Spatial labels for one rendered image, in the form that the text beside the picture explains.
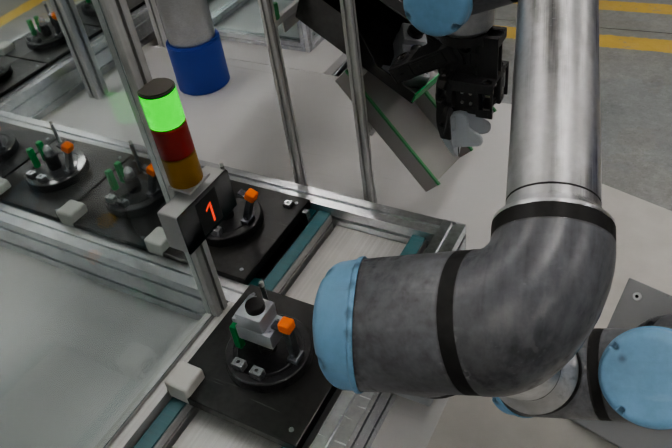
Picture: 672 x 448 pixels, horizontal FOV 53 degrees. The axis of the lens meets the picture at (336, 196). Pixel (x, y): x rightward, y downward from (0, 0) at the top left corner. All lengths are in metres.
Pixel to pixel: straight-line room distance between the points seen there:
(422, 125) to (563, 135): 0.83
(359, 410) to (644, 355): 0.41
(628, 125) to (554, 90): 2.74
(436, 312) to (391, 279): 0.05
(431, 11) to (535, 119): 0.22
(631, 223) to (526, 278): 1.00
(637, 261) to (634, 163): 1.71
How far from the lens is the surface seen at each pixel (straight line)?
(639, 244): 1.45
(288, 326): 1.01
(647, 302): 1.12
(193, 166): 0.98
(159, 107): 0.92
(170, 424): 1.12
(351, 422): 1.04
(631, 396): 0.89
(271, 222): 1.34
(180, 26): 1.96
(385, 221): 1.31
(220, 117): 1.91
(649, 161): 3.13
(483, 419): 1.15
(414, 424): 1.15
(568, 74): 0.61
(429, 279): 0.53
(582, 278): 0.52
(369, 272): 0.56
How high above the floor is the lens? 1.84
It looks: 39 degrees down
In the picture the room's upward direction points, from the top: 9 degrees counter-clockwise
